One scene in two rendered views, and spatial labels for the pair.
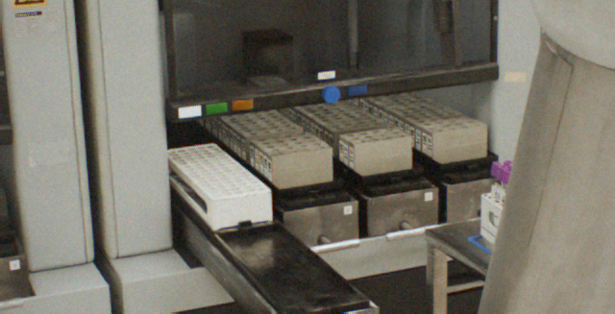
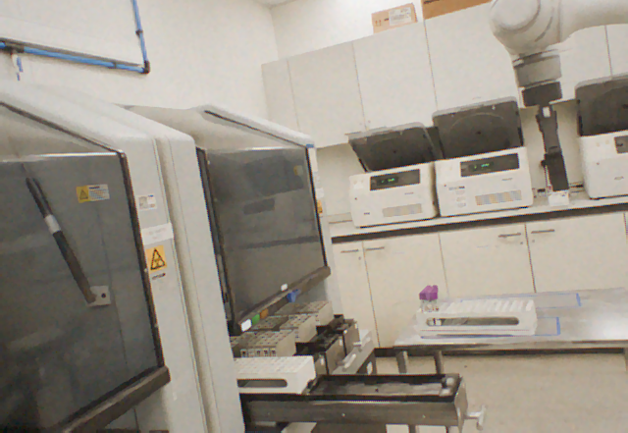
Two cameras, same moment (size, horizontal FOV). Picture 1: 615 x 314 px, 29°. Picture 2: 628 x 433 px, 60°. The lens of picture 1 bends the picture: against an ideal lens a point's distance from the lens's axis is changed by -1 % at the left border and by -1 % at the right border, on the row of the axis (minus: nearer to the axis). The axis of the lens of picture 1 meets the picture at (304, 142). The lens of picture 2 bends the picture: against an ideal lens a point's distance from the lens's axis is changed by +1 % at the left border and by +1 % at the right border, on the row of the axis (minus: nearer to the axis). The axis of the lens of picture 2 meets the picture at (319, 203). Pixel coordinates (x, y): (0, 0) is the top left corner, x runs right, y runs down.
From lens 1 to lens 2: 1.24 m
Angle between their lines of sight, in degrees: 47
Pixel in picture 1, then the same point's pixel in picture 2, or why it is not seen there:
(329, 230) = not seen: hidden behind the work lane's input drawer
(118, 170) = (216, 383)
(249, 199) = (307, 365)
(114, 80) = (205, 315)
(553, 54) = not seen: outside the picture
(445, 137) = (322, 311)
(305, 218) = not seen: hidden behind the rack
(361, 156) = (302, 332)
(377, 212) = (330, 358)
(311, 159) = (288, 341)
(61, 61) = (180, 308)
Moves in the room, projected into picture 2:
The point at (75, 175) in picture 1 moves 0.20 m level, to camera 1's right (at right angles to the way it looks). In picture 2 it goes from (197, 396) to (270, 360)
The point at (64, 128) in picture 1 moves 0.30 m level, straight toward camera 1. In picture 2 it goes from (187, 360) to (309, 367)
